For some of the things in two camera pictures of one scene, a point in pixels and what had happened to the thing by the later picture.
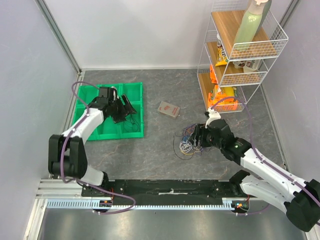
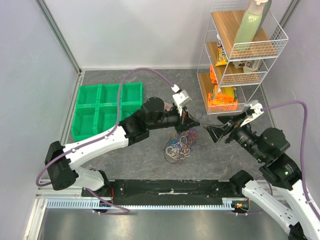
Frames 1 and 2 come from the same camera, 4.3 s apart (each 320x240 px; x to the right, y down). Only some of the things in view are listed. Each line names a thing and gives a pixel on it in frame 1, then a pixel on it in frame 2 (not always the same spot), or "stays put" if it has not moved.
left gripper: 128,108 -> 186,122
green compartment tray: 132,127 stays put
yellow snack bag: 221,57 stays put
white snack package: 248,66 stays put
